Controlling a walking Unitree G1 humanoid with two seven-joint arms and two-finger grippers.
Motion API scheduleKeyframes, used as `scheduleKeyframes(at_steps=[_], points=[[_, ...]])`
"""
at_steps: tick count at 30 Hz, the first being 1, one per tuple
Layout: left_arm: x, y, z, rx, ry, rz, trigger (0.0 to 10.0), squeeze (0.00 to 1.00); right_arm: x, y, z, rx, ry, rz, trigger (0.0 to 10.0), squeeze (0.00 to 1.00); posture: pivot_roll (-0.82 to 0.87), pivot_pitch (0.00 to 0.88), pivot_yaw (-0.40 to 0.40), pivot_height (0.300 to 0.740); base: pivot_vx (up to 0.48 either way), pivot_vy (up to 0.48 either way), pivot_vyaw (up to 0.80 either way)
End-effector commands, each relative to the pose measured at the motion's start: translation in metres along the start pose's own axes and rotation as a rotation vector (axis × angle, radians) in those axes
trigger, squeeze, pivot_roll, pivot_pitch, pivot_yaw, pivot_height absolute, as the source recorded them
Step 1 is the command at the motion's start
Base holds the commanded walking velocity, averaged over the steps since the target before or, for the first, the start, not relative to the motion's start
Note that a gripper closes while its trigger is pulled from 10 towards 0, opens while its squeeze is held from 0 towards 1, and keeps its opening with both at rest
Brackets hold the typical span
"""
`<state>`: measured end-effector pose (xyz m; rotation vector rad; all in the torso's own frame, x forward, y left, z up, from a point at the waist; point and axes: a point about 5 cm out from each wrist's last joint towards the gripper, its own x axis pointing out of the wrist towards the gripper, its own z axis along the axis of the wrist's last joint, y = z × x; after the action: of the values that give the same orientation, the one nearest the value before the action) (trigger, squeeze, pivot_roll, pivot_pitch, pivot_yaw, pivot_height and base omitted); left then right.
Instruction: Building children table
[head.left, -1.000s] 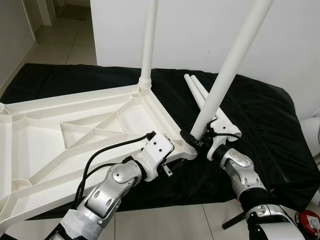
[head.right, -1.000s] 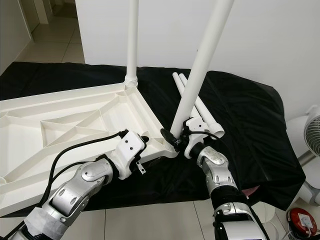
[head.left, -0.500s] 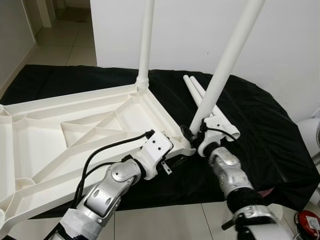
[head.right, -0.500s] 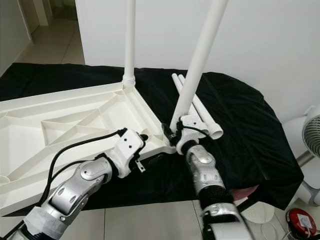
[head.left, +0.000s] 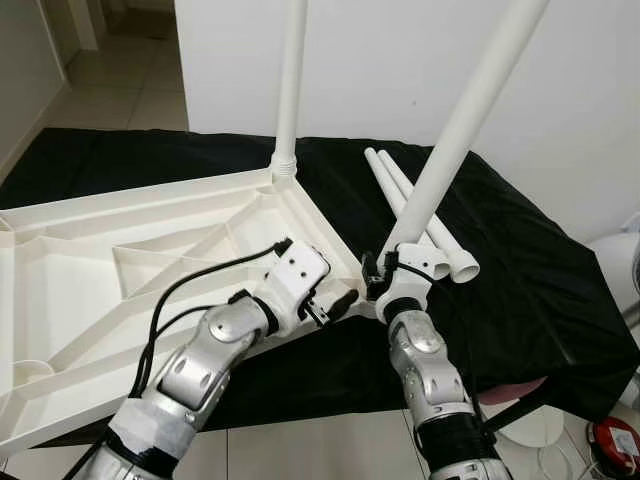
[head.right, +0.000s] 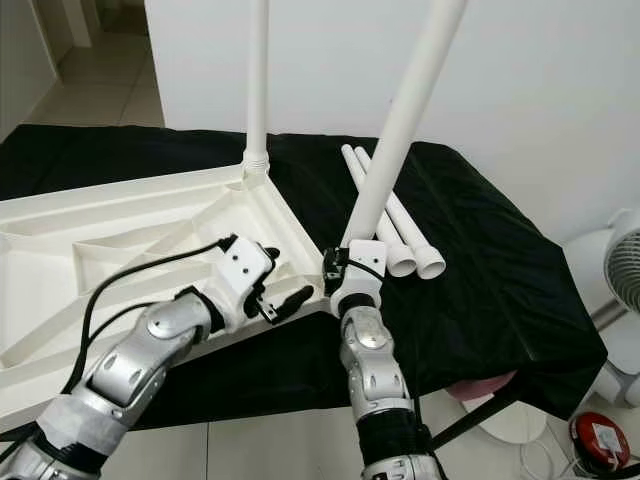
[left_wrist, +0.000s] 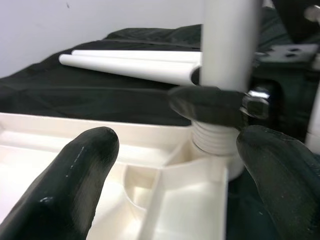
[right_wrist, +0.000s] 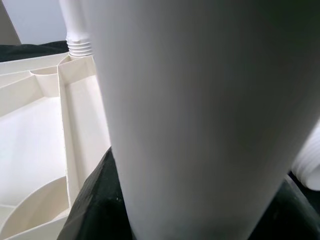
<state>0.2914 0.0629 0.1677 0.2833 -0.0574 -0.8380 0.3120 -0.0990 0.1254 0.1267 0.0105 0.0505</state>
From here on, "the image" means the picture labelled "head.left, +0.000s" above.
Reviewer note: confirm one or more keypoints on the white tapered table leg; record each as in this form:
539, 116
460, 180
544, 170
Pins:
455, 252
385, 174
291, 80
463, 130

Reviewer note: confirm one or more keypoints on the white plastic children table top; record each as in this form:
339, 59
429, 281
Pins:
80, 270

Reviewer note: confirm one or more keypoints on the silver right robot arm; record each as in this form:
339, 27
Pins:
420, 370

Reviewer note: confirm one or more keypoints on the black table cloth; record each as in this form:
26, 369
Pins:
540, 290

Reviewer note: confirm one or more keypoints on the pink rounded object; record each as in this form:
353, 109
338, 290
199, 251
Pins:
515, 388

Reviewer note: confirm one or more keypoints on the black metal table leg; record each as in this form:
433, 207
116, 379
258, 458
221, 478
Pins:
525, 407

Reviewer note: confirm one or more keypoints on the red round floor device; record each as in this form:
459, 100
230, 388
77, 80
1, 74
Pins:
612, 445

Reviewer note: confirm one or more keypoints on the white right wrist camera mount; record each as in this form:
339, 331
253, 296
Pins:
415, 258

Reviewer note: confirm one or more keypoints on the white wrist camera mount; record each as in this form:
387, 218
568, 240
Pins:
415, 258
295, 270

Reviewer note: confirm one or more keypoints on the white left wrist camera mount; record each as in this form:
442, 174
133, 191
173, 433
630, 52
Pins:
295, 270

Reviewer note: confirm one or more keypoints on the white door frame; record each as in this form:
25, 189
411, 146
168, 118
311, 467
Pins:
85, 20

